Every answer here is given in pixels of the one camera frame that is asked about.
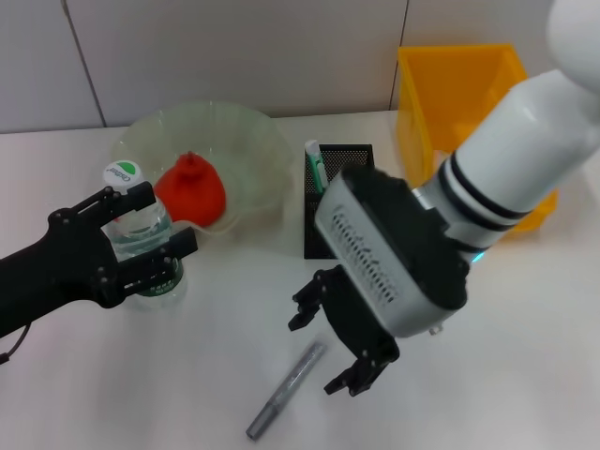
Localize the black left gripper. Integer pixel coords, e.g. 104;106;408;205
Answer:
0;181;199;338

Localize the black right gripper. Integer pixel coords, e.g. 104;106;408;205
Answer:
287;264;400;398

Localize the clear green-label water bottle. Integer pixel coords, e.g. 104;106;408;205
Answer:
101;159;188;311

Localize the grey marker pen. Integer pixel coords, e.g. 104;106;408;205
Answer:
245;341;328;442

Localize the mint green utility knife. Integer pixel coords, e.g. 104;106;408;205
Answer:
304;140;329;194

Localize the black mesh pen holder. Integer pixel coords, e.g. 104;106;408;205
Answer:
303;143;376;261

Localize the wavy clear glass fruit plate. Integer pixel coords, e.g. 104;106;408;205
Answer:
112;98;294;238

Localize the yellow plastic storage bin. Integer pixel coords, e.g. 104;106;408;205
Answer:
397;43;560;235

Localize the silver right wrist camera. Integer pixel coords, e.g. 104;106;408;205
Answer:
312;166;471;339

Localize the left gripper plug with cable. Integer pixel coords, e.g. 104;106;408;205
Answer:
0;322;30;366

